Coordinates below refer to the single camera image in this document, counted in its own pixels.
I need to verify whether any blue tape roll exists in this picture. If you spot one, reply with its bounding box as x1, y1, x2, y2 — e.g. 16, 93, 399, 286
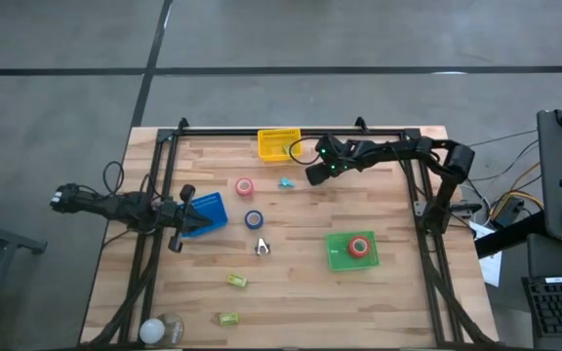
244, 210, 264, 231

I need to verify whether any black keyboard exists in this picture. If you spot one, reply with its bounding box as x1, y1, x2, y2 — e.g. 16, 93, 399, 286
521, 275, 562, 338

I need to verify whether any yellow cable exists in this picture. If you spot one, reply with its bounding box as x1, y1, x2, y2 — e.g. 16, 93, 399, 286
488, 160, 545, 220

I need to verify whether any grey frame bracket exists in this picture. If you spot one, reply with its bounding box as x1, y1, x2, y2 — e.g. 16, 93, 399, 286
449, 199, 483, 216

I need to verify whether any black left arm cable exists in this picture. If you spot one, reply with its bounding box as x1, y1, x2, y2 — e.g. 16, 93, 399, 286
102, 160, 126, 196

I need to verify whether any yellow plastic basket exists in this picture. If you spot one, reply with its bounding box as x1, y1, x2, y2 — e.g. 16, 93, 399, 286
257, 128, 303, 163

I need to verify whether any black power brick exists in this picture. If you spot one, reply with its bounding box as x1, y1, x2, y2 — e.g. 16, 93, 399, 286
493, 196, 526, 229

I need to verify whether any dark metal stand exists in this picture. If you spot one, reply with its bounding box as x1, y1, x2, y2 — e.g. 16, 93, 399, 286
0, 194, 48, 351

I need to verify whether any white paper sheet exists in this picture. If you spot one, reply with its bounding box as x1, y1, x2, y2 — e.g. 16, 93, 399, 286
466, 219, 504, 288

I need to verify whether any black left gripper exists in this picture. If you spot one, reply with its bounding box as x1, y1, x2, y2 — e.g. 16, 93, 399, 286
159, 183, 214, 254

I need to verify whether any white ball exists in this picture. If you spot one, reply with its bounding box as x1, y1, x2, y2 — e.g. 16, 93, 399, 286
139, 318, 166, 345

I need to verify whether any green plastic basket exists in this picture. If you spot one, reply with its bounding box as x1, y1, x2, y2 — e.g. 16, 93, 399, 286
325, 230, 381, 272

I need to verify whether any blue plastic basket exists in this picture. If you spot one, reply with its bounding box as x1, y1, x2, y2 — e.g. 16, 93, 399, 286
181, 191, 229, 239

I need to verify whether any black stand bar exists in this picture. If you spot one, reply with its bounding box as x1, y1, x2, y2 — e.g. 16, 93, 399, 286
473, 210, 548, 259

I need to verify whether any clear round dish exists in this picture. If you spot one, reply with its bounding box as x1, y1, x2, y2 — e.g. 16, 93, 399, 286
156, 312, 185, 346

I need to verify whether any black aluminium rig frame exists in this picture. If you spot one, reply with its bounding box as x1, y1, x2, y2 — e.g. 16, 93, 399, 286
85, 116, 500, 350

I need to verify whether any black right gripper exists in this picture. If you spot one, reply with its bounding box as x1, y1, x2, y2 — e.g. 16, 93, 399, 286
304, 135, 363, 187

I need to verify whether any pinkish red tape roll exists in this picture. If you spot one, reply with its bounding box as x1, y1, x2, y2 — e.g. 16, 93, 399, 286
234, 176, 256, 197

